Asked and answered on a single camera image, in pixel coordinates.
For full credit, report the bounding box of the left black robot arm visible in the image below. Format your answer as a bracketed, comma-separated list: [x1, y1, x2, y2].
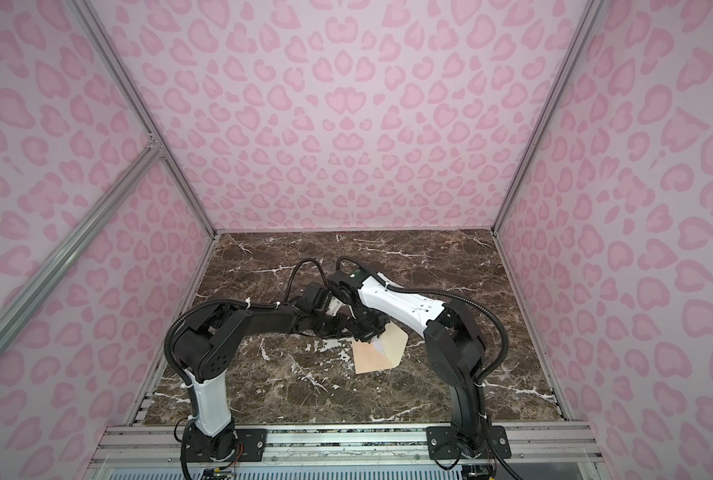
[164, 284, 366, 476]

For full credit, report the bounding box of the right rear aluminium post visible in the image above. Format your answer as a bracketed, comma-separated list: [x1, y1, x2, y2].
[491, 0, 610, 237]

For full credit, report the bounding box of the pink envelope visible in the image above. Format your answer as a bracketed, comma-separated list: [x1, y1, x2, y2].
[350, 322, 409, 375]

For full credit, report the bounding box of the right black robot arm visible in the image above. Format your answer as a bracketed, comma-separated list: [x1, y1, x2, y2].
[328, 269, 512, 461]

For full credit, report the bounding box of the left rear aluminium post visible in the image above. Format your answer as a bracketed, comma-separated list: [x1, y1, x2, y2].
[66, 0, 218, 239]

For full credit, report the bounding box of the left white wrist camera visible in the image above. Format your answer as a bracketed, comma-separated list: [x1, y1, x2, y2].
[326, 298, 344, 317]

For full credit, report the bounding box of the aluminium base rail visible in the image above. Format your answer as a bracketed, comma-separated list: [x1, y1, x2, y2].
[90, 421, 611, 479]

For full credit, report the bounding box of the aluminium post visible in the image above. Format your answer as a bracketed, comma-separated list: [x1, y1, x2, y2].
[491, 0, 610, 237]
[66, 0, 218, 239]

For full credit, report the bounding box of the aluminium frame diagonal bar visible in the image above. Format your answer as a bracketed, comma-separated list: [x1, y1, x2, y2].
[0, 142, 160, 356]

